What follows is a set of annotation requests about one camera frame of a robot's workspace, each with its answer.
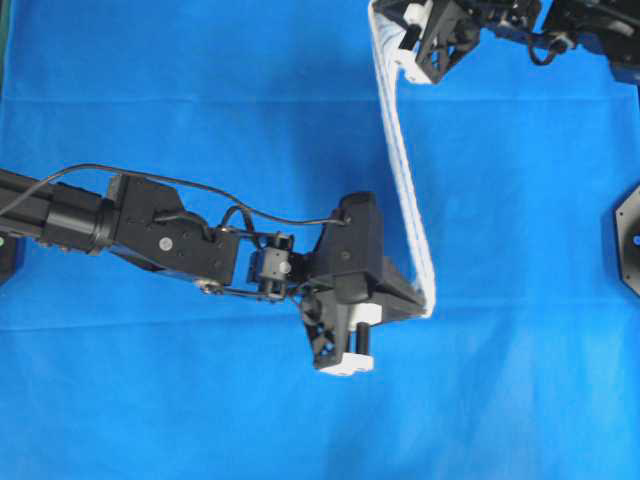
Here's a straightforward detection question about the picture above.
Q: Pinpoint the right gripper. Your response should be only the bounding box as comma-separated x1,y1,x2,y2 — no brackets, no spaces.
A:
397,1,480,84

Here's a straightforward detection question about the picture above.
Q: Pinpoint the blue table cloth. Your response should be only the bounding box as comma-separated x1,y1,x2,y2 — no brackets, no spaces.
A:
1,1,639,479

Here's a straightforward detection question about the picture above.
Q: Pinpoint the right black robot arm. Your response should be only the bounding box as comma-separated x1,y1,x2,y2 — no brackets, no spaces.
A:
374,1,639,86

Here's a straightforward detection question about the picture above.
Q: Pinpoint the blue white striped towel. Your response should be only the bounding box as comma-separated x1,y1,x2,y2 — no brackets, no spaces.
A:
368,1,436,318

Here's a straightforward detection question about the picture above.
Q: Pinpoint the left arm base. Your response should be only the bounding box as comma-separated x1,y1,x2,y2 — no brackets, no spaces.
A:
0,232,26,286

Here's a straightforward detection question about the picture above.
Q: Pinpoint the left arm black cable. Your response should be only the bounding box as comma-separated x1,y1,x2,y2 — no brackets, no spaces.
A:
0,163,351,236

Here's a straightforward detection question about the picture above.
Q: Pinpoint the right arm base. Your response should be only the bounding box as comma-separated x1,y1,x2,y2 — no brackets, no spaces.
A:
614,186,639,296

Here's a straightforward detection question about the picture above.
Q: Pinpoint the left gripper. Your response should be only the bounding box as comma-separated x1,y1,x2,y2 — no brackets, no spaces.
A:
301,192,427,376

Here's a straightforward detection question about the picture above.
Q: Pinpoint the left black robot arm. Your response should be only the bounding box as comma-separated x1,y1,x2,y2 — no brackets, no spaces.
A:
1,168,430,376

